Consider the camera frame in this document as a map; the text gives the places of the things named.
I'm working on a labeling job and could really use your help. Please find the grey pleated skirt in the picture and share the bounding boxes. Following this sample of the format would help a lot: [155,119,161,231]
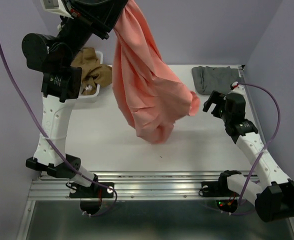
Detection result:
[191,66,241,96]

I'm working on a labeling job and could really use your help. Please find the pink skirt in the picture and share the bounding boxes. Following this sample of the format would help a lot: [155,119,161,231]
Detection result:
[112,0,201,144]

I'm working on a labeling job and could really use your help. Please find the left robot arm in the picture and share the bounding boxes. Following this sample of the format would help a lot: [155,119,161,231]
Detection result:
[22,0,126,197]

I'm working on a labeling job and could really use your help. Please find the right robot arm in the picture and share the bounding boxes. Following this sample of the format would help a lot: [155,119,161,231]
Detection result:
[202,90,294,223]

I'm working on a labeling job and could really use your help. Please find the white plastic bin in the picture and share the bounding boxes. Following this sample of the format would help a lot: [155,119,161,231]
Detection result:
[78,50,104,103]

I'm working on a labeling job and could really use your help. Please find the olive brown skirt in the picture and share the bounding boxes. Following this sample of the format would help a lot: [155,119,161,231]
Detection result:
[71,47,113,92]

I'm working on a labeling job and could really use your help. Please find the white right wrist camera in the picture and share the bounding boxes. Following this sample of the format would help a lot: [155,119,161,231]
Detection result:
[230,81,246,97]

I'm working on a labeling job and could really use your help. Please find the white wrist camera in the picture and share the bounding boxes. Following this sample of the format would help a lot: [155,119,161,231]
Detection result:
[230,81,246,97]
[40,0,72,18]

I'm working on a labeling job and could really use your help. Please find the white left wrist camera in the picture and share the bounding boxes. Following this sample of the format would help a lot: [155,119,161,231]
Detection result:
[40,0,72,18]

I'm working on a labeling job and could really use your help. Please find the aluminium rail frame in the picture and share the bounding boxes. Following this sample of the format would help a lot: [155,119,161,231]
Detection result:
[14,65,294,240]

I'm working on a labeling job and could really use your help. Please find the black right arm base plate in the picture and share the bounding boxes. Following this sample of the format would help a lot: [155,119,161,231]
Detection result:
[198,181,240,198]

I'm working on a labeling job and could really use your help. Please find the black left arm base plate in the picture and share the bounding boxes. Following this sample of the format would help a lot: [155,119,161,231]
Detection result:
[66,182,114,199]

